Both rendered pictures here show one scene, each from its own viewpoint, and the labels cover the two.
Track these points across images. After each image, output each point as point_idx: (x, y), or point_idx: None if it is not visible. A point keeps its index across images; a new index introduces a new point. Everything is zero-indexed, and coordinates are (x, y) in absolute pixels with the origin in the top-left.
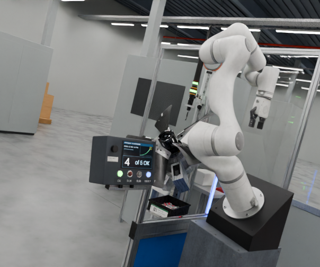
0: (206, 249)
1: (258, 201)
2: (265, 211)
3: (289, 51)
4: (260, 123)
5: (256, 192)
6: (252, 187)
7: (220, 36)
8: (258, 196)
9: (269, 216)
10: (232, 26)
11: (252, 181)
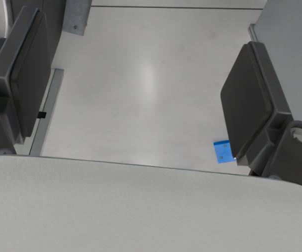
0: None
1: None
2: None
3: None
4: (240, 125)
5: None
6: (4, 12)
7: None
8: None
9: None
10: None
11: (26, 3)
